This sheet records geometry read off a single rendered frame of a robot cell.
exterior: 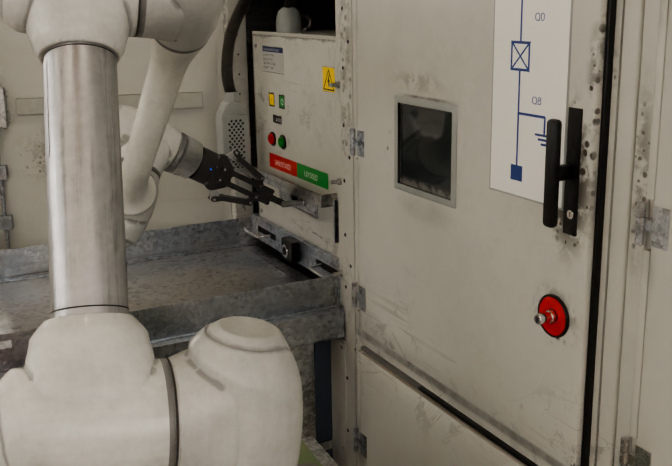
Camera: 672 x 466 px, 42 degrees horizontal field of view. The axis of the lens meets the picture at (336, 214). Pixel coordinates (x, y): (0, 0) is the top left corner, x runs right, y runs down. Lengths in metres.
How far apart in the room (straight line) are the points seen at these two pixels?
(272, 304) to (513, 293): 0.63
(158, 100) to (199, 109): 0.74
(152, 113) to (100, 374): 0.61
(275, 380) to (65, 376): 0.26
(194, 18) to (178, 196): 1.07
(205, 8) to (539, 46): 0.48
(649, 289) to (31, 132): 1.66
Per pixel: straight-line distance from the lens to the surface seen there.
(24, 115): 2.33
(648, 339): 1.10
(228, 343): 1.12
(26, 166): 2.35
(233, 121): 2.14
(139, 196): 1.71
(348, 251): 1.73
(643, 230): 1.07
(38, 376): 1.12
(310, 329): 1.76
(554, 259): 1.19
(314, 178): 1.93
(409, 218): 1.47
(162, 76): 1.54
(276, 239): 2.15
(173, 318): 1.68
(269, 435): 1.15
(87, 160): 1.20
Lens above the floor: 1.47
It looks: 14 degrees down
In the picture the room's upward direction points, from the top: 1 degrees counter-clockwise
